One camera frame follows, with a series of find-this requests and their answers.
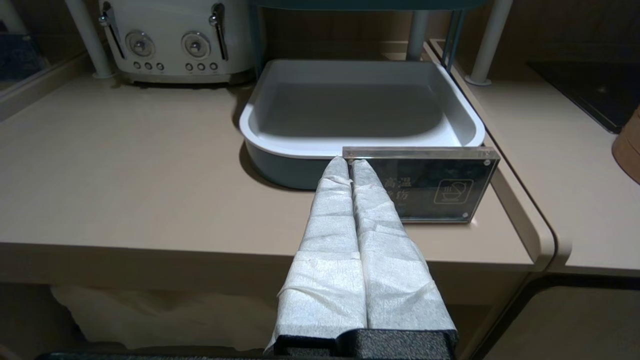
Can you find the white retro toaster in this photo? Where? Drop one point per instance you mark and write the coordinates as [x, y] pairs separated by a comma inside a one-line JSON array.
[[170, 30]]

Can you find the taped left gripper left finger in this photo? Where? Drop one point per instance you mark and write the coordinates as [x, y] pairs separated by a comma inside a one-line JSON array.
[[330, 270]]

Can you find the small dark acrylic sign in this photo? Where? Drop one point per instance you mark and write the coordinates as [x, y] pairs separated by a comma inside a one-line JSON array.
[[20, 60]]

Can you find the black induction cooktop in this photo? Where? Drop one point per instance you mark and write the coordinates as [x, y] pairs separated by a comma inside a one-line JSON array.
[[600, 90]]

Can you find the three-tier teal tray rack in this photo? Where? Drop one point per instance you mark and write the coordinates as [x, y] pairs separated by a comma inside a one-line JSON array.
[[350, 110]]

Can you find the clear acrylic sign block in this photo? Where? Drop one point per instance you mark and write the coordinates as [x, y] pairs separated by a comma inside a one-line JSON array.
[[450, 190]]

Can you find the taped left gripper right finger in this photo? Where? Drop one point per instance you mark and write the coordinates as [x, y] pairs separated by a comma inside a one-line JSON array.
[[390, 270]]

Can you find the white metal shelf pole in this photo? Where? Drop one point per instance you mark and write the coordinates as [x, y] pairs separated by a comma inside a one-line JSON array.
[[492, 35], [87, 35], [417, 35], [10, 15]]

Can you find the bamboo steamer basket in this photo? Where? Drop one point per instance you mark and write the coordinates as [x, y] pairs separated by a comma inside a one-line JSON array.
[[630, 150]]

